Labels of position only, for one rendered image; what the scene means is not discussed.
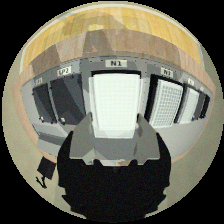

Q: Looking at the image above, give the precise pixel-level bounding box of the white control panel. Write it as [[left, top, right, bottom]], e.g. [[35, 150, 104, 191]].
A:
[[32, 124, 64, 157]]

